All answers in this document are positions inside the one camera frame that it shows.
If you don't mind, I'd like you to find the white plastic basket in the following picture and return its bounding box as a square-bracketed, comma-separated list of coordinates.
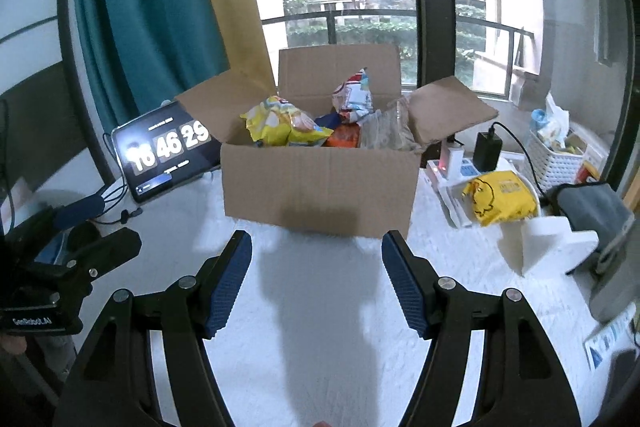
[527, 127, 603, 192]

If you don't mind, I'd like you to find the person's left hand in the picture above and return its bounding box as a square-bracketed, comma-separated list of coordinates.
[0, 333, 27, 356]

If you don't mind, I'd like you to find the white charger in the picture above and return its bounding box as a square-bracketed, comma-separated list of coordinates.
[440, 144, 465, 180]

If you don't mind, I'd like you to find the white power strip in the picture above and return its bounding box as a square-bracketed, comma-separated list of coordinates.
[425, 154, 541, 228]

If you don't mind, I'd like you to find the teal curtain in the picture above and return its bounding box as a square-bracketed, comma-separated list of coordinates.
[72, 0, 231, 128]

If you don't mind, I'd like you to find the clear bread packet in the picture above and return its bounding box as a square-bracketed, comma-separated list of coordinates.
[359, 99, 426, 152]

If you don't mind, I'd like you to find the orange snack packet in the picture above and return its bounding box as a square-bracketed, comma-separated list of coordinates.
[322, 123, 362, 148]

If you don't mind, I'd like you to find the black charger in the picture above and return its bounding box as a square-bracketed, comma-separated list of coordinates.
[472, 132, 502, 172]

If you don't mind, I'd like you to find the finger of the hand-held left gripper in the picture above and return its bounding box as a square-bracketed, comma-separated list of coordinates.
[65, 227, 143, 281]
[52, 193, 107, 230]

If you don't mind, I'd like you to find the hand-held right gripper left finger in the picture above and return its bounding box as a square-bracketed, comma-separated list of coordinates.
[52, 229, 253, 427]

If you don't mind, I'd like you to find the stainless steel tumbler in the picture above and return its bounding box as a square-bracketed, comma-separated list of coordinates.
[587, 217, 640, 323]

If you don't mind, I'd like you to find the brown cardboard box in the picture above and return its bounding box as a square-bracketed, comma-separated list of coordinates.
[172, 44, 500, 240]

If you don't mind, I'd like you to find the red yellow small packet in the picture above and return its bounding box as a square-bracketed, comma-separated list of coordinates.
[575, 159, 601, 184]

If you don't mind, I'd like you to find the black balcony railing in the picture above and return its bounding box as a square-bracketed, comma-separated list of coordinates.
[260, 9, 538, 102]

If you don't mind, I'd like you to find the white blue tube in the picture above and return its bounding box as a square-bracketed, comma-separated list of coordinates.
[584, 307, 640, 370]

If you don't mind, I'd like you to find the grey pouch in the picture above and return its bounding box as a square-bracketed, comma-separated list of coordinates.
[547, 182, 636, 258]

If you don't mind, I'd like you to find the white plastic stand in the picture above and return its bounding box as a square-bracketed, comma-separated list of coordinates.
[520, 215, 599, 278]

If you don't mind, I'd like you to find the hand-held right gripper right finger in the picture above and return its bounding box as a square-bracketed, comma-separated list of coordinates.
[381, 229, 581, 427]

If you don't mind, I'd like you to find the white red snack bag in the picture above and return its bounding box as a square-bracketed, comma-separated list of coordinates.
[331, 68, 375, 124]

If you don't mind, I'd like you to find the black tablet cable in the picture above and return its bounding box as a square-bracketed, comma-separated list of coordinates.
[102, 132, 146, 223]

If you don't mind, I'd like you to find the yellow tissue pack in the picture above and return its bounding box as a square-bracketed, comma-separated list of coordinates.
[461, 170, 538, 227]

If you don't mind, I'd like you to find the black tablet clock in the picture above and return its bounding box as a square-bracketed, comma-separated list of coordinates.
[111, 101, 223, 204]

